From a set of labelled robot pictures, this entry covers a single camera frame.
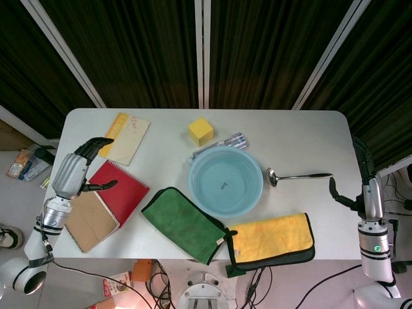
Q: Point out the brown kraft spiral notebook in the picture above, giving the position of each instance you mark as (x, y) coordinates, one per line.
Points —
(87, 222)

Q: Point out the white grey robot base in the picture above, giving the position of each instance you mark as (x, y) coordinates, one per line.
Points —
(202, 289)

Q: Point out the brown cardboard sheet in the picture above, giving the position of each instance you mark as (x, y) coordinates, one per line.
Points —
(9, 138)

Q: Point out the yellow cube block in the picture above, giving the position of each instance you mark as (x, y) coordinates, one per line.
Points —
(201, 130)

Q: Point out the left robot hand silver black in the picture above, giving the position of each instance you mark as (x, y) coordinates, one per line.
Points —
(69, 175)

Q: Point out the white grey shoe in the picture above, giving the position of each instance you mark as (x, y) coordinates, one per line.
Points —
(11, 238)

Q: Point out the dark green object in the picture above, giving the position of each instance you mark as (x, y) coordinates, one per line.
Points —
(43, 154)

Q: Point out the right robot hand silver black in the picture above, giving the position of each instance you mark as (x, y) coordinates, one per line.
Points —
(373, 199)

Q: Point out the dark room divider panel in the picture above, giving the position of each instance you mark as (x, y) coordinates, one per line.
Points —
(32, 80)
(380, 80)
(128, 48)
(264, 48)

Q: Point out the metal ladle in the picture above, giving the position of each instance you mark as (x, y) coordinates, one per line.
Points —
(305, 176)

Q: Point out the black power adapter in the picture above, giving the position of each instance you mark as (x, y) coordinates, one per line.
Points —
(408, 205)

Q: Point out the brown cardboard carton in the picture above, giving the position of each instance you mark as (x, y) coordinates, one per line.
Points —
(106, 304)

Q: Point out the orange snack packet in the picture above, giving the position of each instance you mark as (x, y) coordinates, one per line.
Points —
(14, 170)
(23, 157)

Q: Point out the blue white carton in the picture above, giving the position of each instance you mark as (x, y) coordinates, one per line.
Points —
(32, 172)

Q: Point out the yellow green pen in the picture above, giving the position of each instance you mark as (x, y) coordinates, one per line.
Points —
(45, 183)

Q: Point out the printed snack box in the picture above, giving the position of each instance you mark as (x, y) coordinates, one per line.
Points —
(116, 284)

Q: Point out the yellow microfibre towel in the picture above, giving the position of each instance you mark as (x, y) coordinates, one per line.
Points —
(273, 235)

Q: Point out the light blue plastic bowl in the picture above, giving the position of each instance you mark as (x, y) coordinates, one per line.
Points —
(225, 199)

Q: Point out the black floor foot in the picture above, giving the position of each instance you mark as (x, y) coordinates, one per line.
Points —
(400, 267)

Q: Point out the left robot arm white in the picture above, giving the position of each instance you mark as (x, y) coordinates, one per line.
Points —
(35, 241)

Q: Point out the orange box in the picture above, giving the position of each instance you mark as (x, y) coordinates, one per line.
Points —
(141, 272)

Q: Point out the yellow cream booklet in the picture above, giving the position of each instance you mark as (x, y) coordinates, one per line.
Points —
(128, 141)

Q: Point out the green microfibre towel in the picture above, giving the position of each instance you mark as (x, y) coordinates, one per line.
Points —
(180, 222)

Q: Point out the red spiral notebook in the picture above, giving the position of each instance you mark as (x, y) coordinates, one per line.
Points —
(125, 193)

